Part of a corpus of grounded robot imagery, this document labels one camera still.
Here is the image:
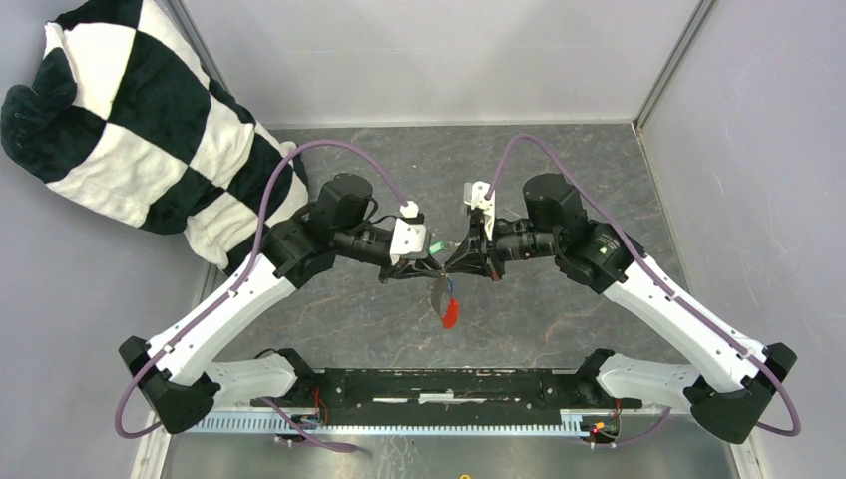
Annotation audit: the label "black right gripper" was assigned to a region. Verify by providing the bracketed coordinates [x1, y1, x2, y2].
[445, 211, 562, 281]

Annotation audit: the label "metal key holder red handle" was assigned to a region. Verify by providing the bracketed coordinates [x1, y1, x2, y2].
[429, 274, 459, 329]

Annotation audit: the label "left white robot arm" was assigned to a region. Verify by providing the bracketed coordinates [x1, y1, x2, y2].
[119, 174, 440, 434]

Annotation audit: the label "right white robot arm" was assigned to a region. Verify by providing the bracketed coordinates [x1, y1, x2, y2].
[446, 174, 797, 444]

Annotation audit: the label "keys with green tag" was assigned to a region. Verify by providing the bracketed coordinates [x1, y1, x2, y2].
[428, 240, 458, 256]

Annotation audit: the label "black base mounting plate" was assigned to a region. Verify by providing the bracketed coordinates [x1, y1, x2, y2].
[275, 368, 641, 426]

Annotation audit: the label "checkered black white plush cloth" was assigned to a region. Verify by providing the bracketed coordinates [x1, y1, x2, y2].
[1, 1, 308, 272]

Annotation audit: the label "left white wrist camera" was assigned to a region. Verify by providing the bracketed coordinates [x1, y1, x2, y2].
[389, 201, 431, 265]

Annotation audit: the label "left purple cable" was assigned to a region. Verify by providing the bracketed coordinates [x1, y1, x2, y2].
[115, 139, 414, 440]

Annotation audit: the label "slotted grey cable duct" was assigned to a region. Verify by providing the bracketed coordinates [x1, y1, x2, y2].
[205, 410, 583, 438]

